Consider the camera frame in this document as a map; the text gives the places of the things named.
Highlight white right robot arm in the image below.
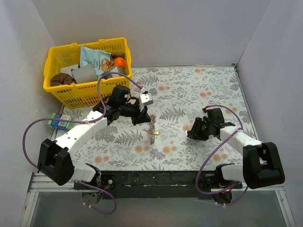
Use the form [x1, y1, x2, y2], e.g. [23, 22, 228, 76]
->
[186, 105, 285, 189]

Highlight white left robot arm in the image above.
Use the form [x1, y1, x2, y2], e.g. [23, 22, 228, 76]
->
[37, 85, 153, 189]

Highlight orange fruit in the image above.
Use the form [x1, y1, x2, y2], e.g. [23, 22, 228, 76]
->
[113, 57, 126, 69]

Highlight yellow plastic basket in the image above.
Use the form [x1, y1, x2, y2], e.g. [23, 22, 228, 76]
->
[43, 37, 132, 108]

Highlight grey cardboard box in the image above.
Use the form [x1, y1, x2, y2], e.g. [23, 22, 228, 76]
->
[72, 64, 98, 84]

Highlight light blue chips bag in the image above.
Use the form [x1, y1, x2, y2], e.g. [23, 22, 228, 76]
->
[80, 45, 113, 76]

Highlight green blue carton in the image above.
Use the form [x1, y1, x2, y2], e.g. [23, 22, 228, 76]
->
[47, 113, 74, 131]

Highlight white box in basket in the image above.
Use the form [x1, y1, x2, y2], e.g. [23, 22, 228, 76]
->
[60, 64, 80, 76]

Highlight brown round bun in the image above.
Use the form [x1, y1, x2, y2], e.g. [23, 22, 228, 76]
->
[50, 73, 76, 87]

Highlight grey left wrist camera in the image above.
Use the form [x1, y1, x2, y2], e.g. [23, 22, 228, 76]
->
[139, 91, 153, 106]

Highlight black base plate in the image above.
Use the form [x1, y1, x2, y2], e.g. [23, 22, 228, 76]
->
[73, 170, 243, 199]

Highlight aluminium frame rail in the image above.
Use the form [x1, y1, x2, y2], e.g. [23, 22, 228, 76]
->
[18, 171, 296, 227]

